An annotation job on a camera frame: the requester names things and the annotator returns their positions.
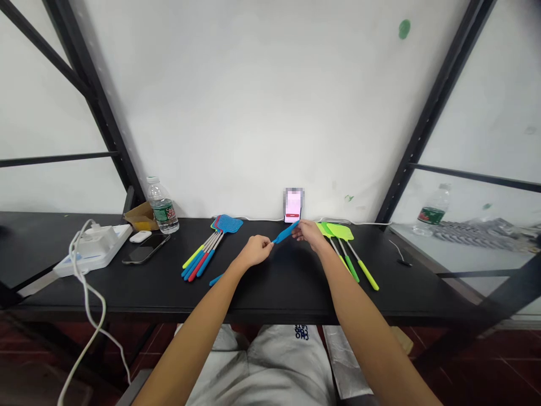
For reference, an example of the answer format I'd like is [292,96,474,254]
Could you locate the black smartphone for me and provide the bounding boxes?
[122,232,171,266]

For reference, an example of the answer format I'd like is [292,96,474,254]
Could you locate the white power cable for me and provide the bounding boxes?
[57,218,132,406]

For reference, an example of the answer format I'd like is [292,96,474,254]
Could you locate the upright smartphone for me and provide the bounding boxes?
[282,187,307,224]

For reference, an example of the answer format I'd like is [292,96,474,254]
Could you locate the wooden stool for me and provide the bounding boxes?
[389,326,414,355]

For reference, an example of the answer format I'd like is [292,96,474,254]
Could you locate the lime handled fly swatter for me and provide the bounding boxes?
[182,219,221,270]

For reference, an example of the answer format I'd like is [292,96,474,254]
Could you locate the lime green fly swatter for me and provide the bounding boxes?
[326,222,380,292]
[320,221,361,284]
[316,221,352,273]

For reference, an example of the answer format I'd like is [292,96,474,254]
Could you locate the red fly swatter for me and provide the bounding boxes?
[188,216,227,283]

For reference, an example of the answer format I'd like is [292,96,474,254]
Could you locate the white charger plug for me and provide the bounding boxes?
[79,226,118,251]

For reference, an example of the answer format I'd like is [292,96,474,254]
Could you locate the person's right hand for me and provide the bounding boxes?
[292,219,331,254]

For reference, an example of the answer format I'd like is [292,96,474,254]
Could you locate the person's left hand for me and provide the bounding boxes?
[233,235,274,268]

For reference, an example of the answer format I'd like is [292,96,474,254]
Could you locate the person's legs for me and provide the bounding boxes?
[174,323,340,406]

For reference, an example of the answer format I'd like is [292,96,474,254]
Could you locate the blue fly swatter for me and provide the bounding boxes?
[181,219,223,279]
[185,218,225,280]
[196,214,245,280]
[209,219,301,288]

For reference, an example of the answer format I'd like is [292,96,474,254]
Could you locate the small open cardboard box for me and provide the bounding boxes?
[123,201,160,232]

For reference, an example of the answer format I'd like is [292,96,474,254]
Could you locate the black metal shelf frame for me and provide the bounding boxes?
[0,0,541,364]

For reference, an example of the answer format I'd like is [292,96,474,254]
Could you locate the white power strip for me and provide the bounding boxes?
[52,223,134,279]

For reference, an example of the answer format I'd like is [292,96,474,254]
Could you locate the clear plastic water bottle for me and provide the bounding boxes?
[411,182,453,237]
[147,175,180,235]

